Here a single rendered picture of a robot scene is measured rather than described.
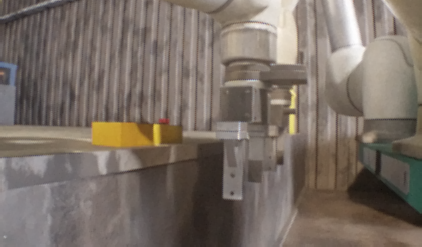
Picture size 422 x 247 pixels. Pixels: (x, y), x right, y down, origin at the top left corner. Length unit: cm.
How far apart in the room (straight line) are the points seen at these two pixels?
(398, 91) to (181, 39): 417
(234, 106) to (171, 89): 423
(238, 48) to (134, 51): 478
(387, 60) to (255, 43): 43
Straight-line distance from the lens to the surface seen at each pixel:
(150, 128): 63
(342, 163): 395
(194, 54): 453
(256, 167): 52
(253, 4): 43
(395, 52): 79
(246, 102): 39
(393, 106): 76
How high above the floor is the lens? 75
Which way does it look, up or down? 3 degrees up
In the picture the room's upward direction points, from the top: 1 degrees clockwise
